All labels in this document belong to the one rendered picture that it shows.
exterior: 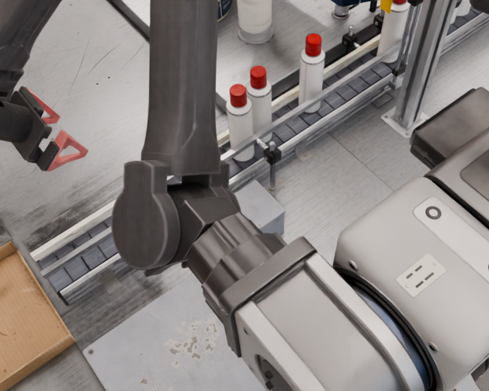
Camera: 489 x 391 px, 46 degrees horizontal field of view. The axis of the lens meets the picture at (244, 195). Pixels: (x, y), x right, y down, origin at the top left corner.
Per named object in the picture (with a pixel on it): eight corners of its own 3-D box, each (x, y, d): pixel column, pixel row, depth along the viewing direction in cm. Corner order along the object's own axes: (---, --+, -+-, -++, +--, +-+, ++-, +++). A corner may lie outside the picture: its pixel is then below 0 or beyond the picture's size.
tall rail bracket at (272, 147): (261, 168, 133) (259, 121, 119) (282, 188, 129) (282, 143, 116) (251, 175, 132) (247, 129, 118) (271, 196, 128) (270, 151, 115)
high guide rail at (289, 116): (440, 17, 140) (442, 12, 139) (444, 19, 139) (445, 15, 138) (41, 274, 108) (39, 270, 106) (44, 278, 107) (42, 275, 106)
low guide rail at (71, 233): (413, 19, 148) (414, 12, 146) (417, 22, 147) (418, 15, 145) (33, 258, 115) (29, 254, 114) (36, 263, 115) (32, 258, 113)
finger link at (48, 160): (81, 119, 96) (33, 107, 88) (103, 144, 92) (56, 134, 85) (62, 151, 98) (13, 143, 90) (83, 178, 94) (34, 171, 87)
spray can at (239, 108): (244, 140, 131) (240, 75, 114) (259, 154, 129) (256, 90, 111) (226, 152, 129) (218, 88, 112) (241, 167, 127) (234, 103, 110)
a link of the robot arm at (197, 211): (216, 236, 48) (256, 229, 52) (150, 160, 53) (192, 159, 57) (171, 309, 52) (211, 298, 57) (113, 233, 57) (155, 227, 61)
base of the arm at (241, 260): (238, 360, 53) (229, 310, 43) (188, 295, 56) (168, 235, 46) (310, 304, 55) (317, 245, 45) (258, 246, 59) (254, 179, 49)
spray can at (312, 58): (310, 94, 138) (315, 25, 120) (324, 106, 135) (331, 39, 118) (293, 105, 136) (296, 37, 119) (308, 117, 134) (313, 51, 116)
